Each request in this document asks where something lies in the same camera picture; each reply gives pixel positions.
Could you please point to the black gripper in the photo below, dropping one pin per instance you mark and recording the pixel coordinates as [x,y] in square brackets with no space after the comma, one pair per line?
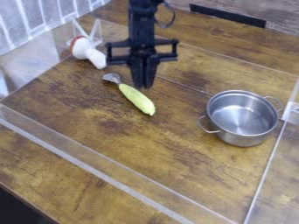
[142,43]

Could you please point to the green handled metal spoon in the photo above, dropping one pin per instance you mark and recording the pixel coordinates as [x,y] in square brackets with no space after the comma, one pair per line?
[134,95]

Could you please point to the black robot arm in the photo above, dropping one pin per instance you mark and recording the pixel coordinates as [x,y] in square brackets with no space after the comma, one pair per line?
[147,6]

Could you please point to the clear acrylic stand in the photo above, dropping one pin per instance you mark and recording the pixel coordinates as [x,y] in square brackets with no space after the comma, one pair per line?
[91,32]

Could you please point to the white mushroom toy red cap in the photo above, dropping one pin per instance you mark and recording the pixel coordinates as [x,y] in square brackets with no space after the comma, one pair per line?
[84,51]

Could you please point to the black bar on table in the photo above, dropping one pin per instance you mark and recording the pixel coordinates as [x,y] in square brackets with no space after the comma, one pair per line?
[229,15]

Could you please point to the stainless steel pot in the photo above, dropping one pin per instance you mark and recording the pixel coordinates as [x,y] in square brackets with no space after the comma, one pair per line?
[241,117]

